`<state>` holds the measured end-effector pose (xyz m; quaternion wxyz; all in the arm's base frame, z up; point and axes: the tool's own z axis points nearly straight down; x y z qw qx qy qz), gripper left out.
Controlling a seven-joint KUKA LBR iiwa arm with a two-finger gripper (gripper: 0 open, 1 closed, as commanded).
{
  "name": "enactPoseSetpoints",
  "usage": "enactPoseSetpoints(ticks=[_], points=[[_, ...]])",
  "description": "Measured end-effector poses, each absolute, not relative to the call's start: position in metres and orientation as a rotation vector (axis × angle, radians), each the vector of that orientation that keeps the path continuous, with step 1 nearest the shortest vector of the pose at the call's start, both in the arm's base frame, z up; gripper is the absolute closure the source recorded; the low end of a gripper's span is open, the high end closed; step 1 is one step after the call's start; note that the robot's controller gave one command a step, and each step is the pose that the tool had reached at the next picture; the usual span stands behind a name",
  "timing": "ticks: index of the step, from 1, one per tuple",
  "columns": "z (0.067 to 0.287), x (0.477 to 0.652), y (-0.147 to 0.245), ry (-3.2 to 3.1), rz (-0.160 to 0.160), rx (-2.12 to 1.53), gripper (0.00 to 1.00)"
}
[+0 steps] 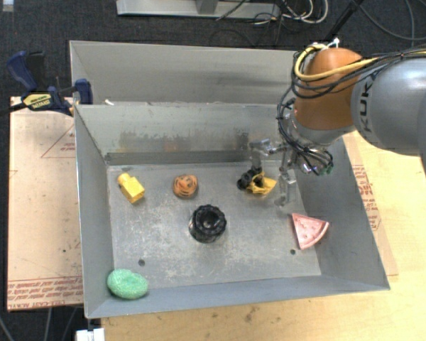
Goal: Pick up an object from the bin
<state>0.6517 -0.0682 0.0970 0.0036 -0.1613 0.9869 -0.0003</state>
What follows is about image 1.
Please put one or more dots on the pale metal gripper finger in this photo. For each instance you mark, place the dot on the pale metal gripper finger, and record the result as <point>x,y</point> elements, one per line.
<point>287,187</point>
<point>256,160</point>

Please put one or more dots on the black and yellow toy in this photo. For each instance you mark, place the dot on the black and yellow toy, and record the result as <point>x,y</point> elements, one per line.
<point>259,186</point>

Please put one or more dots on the pink wedge-shaped slice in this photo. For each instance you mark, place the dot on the pink wedge-shaped slice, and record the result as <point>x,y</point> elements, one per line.
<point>307,231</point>

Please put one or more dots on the orange black-striped ball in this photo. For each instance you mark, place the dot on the orange black-striped ball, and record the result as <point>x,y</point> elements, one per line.
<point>185,186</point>

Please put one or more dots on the black ribbed round knob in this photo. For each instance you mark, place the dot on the black ribbed round knob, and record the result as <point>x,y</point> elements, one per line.
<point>207,224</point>

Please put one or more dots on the grey metal bin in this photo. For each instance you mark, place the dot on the grey metal bin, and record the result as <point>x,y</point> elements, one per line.
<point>170,243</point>

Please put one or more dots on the yellow toy block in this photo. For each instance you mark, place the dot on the yellow toy block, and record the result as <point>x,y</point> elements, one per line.
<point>132,188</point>

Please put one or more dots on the green round scrubber sponge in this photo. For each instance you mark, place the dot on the green round scrubber sponge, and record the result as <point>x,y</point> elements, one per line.
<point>127,284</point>

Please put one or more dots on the brown cardboard board, red print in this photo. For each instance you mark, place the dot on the brown cardboard board, red print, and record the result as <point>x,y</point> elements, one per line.
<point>39,208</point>

